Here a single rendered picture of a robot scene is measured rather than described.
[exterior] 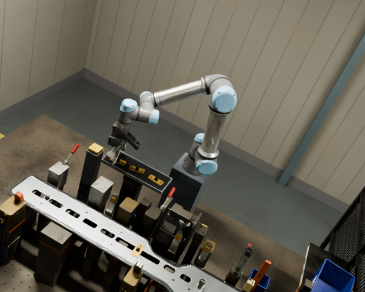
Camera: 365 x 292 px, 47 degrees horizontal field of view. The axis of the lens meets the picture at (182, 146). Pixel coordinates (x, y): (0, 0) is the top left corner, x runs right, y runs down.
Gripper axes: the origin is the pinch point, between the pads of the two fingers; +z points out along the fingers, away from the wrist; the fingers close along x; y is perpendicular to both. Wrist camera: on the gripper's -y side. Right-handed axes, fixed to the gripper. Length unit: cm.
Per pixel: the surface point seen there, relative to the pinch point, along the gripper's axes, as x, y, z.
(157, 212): 16.0, -30.4, 9.8
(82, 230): 39.1, -1.0, 17.7
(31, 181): 22.8, 35.8, 17.7
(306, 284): 34, -106, -2
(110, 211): 21.9, -8.0, 16.2
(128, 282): 59, -32, 13
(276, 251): -34, -109, 48
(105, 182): 14.0, 0.0, 6.7
